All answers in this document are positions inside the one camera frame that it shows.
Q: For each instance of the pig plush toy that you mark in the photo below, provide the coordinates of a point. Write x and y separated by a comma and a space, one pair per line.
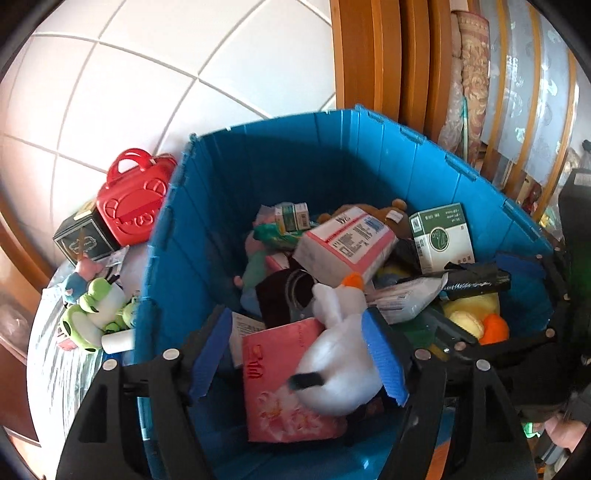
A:
74, 284

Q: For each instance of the yellow duck plush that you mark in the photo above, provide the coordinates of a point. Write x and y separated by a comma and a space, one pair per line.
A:
475, 307

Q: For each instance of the pink green plush toy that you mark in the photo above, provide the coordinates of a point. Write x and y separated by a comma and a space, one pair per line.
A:
254, 272

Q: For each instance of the blue plastic storage container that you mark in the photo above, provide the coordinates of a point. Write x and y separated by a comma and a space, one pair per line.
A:
300, 157

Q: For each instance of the small green monster plush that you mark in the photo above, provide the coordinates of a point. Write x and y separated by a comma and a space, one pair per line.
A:
129, 314

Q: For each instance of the dark brown cloth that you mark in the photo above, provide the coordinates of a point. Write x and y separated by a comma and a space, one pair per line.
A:
277, 290

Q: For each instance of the black square box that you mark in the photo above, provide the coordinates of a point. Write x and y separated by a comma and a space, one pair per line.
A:
81, 242

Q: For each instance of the white patterned cloth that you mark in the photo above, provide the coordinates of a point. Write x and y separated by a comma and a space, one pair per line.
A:
64, 392

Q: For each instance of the green stick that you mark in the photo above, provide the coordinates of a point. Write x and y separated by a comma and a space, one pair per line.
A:
466, 129

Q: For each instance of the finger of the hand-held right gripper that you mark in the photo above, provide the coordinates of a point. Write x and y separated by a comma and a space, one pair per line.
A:
508, 348
521, 267

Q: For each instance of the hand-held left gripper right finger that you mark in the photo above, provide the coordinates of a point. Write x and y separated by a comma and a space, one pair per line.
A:
385, 360

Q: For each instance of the green frog plush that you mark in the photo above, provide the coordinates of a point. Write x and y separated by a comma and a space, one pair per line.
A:
97, 295

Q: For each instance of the patterned rolled carpet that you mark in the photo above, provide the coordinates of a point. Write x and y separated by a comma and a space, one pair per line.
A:
475, 83

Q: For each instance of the white wipes packet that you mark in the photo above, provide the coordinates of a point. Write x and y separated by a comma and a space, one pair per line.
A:
406, 297

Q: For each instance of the pink tissue packet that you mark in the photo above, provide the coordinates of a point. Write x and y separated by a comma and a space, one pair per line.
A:
277, 397

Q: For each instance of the large pink white box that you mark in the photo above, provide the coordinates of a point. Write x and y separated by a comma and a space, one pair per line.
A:
346, 249

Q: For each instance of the white goose plush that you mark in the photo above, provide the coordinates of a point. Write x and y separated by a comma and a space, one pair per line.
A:
341, 350

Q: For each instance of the wooden furniture edge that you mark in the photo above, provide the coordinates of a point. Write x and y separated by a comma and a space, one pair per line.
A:
14, 277

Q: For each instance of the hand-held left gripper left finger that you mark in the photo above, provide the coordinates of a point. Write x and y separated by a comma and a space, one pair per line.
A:
214, 350

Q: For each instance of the green and white box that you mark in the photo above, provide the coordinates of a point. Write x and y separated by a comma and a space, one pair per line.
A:
443, 240

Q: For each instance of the small carded package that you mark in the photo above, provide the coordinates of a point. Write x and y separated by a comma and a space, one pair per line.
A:
115, 265

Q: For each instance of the frosted glass door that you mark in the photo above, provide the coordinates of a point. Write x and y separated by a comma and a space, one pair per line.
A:
531, 92

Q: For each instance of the brown bear plush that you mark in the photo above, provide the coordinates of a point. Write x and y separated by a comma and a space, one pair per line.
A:
397, 217

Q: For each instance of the white cylinder bottle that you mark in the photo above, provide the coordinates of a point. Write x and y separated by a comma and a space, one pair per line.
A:
117, 342

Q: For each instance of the person's right hand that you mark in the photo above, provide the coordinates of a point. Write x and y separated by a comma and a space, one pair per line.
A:
568, 434

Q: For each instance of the small green white box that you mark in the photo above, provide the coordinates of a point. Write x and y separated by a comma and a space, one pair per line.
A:
291, 217

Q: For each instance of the yellow green packet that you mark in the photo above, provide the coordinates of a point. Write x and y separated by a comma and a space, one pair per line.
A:
277, 237

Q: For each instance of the blue and white box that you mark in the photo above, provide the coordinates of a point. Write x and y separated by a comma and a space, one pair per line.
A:
247, 327

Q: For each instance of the red toy case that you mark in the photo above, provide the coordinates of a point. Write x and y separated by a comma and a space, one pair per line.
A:
129, 207

